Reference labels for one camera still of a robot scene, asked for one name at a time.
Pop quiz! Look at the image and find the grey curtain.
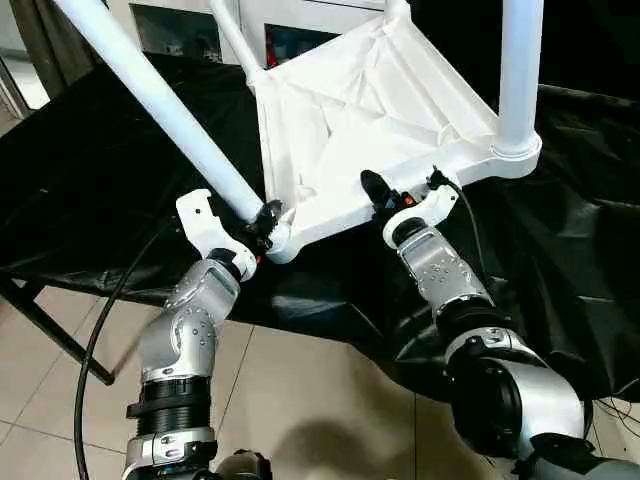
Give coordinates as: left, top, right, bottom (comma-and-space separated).
19, 0, 107, 102

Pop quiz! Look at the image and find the white glass-door cabinet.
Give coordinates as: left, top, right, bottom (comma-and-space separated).
127, 0, 392, 70

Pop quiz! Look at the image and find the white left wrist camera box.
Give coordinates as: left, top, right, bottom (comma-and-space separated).
174, 187, 260, 282

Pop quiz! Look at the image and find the black folding table frame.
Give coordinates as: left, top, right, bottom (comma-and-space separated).
0, 276, 115, 387

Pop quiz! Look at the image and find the black work mat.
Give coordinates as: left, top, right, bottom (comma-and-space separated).
0, 49, 640, 407

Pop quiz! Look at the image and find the thin black floor cable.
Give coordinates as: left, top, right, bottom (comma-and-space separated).
593, 376, 640, 434

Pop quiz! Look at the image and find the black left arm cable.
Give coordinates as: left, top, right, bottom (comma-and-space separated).
72, 214, 175, 480

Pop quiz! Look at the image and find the white plastic table leg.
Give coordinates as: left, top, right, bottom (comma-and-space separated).
381, 0, 412, 22
206, 0, 265, 77
51, 0, 267, 225
491, 0, 547, 157

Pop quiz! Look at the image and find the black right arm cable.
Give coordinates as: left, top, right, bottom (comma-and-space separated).
428, 166, 497, 307

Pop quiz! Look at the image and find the black piano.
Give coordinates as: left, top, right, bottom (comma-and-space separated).
409, 0, 640, 104

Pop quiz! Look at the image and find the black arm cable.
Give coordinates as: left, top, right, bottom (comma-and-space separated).
428, 166, 497, 307
72, 214, 175, 480

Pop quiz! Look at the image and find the white plastic table top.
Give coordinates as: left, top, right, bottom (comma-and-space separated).
251, 10, 545, 267

